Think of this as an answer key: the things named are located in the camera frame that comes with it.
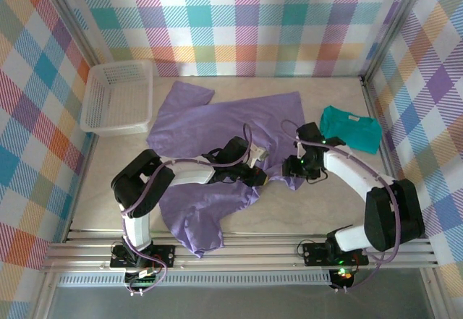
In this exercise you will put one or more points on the purple t-shirt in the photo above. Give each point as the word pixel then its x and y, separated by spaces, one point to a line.
pixel 217 123

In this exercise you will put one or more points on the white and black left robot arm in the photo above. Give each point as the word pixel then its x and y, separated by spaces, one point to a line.
pixel 191 174

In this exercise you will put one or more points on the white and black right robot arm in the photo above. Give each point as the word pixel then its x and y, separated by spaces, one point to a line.
pixel 347 167

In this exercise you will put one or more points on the folded teal t-shirt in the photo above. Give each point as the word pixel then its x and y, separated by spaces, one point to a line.
pixel 358 131

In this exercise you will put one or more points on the small lit circuit board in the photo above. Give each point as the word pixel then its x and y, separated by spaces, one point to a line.
pixel 343 275

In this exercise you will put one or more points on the white plastic basket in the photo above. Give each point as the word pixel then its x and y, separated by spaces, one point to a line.
pixel 108 91

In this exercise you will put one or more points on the green terminal circuit board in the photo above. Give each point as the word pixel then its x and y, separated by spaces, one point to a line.
pixel 143 282

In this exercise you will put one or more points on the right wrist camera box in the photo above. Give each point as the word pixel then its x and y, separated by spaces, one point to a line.
pixel 301 148

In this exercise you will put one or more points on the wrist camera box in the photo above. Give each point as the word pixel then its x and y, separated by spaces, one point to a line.
pixel 301 148
pixel 259 153

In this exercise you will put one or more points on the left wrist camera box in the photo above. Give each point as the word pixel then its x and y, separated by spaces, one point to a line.
pixel 259 153

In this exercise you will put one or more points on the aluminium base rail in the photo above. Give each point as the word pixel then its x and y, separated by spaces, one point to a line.
pixel 260 252

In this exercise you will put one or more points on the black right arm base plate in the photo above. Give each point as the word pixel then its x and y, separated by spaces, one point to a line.
pixel 314 254

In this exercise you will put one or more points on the aluminium side rail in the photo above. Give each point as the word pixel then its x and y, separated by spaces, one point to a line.
pixel 372 96

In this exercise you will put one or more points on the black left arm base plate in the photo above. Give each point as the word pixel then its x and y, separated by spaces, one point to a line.
pixel 164 255

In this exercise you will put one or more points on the aluminium frame post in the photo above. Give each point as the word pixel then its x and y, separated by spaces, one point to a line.
pixel 397 19
pixel 70 19

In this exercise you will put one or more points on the aluminium frame bar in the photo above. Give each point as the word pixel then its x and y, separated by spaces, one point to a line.
pixel 434 297
pixel 45 297

